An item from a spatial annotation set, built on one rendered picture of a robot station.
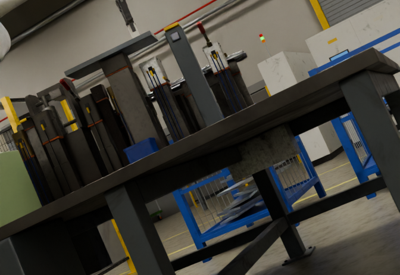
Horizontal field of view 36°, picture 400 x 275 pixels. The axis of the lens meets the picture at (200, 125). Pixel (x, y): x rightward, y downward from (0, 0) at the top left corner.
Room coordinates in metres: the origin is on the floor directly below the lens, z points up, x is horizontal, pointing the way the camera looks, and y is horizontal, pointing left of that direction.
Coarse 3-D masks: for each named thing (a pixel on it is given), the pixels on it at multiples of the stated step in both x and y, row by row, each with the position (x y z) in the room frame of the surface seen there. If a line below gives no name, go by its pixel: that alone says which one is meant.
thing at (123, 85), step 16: (112, 64) 2.29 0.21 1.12; (128, 64) 2.29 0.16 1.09; (112, 80) 2.30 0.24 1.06; (128, 80) 2.29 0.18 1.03; (128, 96) 2.29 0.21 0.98; (144, 96) 2.35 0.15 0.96; (128, 112) 2.30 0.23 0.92; (144, 112) 2.29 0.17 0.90; (144, 128) 2.29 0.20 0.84; (160, 144) 2.29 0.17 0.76
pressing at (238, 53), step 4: (236, 52) 2.52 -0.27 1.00; (240, 52) 2.53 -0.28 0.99; (244, 52) 2.54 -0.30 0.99; (228, 56) 2.53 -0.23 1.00; (232, 56) 2.53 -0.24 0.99; (236, 56) 2.60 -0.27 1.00; (240, 56) 2.65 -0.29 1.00; (244, 56) 2.67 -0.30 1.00; (228, 60) 2.61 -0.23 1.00; (236, 60) 2.70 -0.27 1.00; (240, 60) 2.71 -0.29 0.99; (204, 68) 2.54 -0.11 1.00; (208, 68) 2.54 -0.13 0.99; (204, 72) 2.62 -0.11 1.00; (176, 80) 2.56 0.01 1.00; (180, 80) 2.55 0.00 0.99; (184, 80) 2.62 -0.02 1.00; (172, 84) 2.56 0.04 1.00; (176, 84) 2.62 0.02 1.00; (172, 88) 2.67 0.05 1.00; (176, 88) 2.73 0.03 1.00; (180, 88) 2.74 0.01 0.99; (152, 92) 2.56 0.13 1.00; (152, 100) 2.74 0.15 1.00; (116, 112) 2.66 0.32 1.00
